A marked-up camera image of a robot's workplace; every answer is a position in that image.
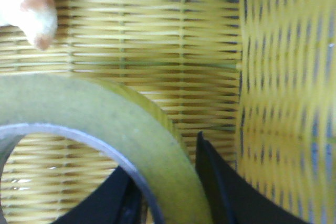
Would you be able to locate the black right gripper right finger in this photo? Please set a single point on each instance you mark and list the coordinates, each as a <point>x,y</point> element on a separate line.
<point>231,198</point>

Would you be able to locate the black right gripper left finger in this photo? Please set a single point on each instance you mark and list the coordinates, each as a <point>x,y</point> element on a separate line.
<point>116,200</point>

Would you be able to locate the yellow packing tape roll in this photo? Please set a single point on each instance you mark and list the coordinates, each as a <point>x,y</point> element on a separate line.
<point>116,121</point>

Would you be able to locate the yellow woven basket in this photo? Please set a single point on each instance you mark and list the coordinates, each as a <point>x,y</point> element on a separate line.
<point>257,77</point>

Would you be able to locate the bread roll toy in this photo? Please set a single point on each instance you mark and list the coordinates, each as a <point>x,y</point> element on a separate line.
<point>37,19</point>

